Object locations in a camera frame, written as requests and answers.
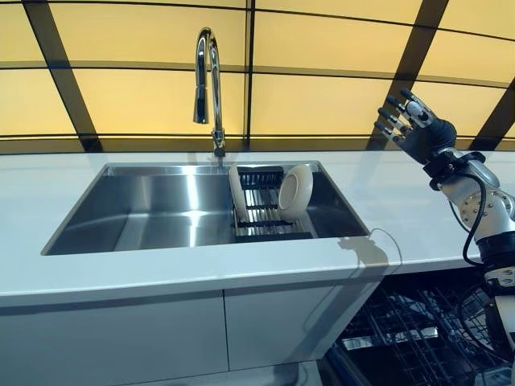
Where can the wide white cabinet door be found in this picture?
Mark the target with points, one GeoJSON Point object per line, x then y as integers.
{"type": "Point", "coordinates": [112, 342]}

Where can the stainless steel sink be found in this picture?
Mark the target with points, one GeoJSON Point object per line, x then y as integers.
{"type": "Point", "coordinates": [161, 209]}

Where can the flat white plate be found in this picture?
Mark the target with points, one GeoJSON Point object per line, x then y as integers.
{"type": "Point", "coordinates": [237, 193]}

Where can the chrome gooseneck faucet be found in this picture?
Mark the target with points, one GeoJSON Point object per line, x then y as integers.
{"type": "Point", "coordinates": [217, 100]}

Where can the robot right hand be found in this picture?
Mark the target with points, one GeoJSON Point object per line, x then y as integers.
{"type": "Point", "coordinates": [426, 136]}

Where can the dark brown window frame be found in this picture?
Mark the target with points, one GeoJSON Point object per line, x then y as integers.
{"type": "Point", "coordinates": [60, 72]}

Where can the open dishwasher rack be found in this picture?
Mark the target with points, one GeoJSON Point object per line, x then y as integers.
{"type": "Point", "coordinates": [362, 346]}

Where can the deep white plate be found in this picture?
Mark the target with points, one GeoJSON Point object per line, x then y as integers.
{"type": "Point", "coordinates": [297, 189]}

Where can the narrow white cabinet door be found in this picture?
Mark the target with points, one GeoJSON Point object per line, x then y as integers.
{"type": "Point", "coordinates": [281, 321]}

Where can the black dish drying rack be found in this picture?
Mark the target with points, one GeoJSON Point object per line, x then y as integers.
{"type": "Point", "coordinates": [261, 217]}

